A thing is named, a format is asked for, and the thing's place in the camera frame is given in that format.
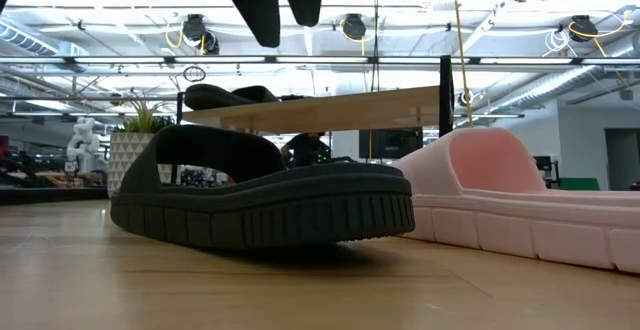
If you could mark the pink slide sandal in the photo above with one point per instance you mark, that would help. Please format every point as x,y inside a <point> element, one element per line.
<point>500,220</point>

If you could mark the long ceiling light bar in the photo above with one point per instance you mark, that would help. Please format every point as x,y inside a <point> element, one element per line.
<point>125,60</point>

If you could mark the green plant in patterned pot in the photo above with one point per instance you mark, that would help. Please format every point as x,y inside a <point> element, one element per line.
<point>125,155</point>

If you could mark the silver ventilation duct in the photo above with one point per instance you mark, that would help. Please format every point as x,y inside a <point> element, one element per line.
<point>565,85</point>

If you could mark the wooden shelf with black frame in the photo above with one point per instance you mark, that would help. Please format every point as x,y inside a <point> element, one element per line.
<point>325,112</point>

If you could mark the black slide sandal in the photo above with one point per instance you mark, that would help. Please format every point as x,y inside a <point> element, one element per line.
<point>210,97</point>
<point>260,205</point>

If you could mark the white robot figure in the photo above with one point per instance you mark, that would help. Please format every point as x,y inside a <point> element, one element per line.
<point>82,145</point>

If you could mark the person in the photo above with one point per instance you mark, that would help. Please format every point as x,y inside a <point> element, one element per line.
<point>306,150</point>

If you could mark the black monitor on stand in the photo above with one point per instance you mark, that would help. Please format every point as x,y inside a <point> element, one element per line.
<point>542,163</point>

